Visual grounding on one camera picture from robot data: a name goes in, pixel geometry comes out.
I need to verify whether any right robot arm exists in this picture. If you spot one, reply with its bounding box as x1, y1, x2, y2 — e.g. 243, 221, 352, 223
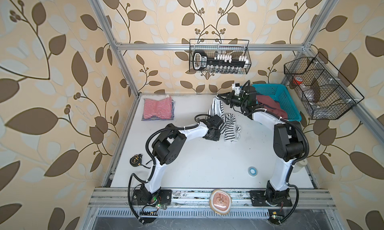
217, 87, 310, 225

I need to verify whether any black white striped tank top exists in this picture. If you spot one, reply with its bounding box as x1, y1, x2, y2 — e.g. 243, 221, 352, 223
208, 96, 242, 142

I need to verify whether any maroon tank top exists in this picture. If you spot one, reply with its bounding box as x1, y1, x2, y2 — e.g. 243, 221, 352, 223
257, 95, 288, 119

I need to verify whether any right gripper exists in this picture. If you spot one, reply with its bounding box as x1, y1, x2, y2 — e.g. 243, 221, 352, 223
218, 91, 247, 109

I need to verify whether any navy striped folded tank top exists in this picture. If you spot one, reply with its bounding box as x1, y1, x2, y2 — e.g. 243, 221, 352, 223
141, 98, 176, 121

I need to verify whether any teal plastic basket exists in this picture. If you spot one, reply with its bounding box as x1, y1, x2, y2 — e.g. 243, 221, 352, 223
252, 84, 302, 122

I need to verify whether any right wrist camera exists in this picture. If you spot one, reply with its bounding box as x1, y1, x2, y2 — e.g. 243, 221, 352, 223
232, 83, 244, 97

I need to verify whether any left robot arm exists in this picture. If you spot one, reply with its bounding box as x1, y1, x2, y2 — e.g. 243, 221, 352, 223
127, 114, 224, 225

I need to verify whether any black tool in basket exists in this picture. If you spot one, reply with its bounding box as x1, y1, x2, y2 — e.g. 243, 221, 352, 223
190, 50, 252, 71

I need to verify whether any white plastic cup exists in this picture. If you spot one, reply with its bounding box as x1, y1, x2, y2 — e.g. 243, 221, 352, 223
293, 159, 308, 173

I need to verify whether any blue tape roll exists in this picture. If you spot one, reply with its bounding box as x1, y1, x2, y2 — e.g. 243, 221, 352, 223
248, 167, 258, 177

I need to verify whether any pink round badge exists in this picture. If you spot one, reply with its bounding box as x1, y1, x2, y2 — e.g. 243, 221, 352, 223
209, 189, 232, 216

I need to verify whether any right wire basket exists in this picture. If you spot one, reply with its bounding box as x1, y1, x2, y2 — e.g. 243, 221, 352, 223
284, 52, 365, 120

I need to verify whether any wire basket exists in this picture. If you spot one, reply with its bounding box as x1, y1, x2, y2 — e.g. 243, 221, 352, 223
284, 52, 365, 120
189, 38, 252, 75

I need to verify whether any back wire basket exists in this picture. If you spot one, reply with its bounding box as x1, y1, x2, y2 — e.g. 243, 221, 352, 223
189, 38, 252, 75

